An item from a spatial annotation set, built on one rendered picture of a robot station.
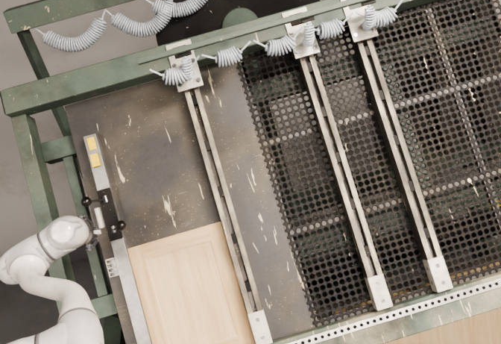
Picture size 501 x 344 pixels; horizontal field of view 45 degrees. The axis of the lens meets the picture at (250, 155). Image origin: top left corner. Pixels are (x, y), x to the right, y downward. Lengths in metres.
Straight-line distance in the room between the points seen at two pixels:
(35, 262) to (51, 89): 0.79
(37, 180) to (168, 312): 0.71
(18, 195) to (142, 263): 2.92
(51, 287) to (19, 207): 3.55
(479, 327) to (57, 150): 1.92
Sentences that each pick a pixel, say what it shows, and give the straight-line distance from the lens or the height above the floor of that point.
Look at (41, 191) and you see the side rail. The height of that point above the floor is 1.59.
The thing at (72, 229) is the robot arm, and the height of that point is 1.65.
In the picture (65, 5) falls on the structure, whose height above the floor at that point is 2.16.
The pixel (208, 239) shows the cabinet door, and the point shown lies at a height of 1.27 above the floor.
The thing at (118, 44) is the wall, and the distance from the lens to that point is 4.56.
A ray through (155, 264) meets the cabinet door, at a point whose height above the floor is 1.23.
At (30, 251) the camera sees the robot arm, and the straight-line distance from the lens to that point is 1.95.
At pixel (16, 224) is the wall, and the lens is 5.36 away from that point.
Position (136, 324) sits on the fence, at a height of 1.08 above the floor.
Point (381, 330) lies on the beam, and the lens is 2.42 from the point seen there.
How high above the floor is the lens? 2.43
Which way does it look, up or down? 23 degrees down
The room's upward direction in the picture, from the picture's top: 15 degrees counter-clockwise
